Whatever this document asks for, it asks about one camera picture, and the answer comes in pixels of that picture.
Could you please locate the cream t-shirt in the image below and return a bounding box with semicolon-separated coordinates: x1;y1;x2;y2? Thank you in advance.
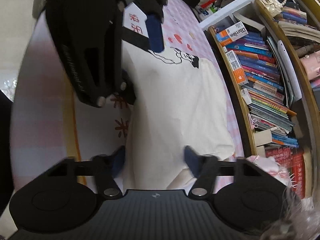
123;42;235;190

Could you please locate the pink white bunny plush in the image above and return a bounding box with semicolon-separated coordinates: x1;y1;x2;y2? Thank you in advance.
246;155;292;187

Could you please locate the pink checkered desk mat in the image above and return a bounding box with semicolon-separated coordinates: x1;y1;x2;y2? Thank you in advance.
10;0;244;191

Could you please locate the row of colourful books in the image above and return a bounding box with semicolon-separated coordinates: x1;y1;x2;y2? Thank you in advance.
221;31;307;199

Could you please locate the small white box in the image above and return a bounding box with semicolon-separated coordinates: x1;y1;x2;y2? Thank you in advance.
240;88;252;105

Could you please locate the white orange usmile box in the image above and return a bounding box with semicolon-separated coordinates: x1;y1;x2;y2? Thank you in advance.
216;21;248;47

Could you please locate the flat white orange box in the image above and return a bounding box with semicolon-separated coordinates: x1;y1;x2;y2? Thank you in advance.
226;50;248;86

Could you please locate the white tablet device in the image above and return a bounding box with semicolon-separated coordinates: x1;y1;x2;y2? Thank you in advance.
277;40;302;102

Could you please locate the wooden bookshelf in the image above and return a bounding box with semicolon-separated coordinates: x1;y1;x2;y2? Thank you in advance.
195;0;319;200

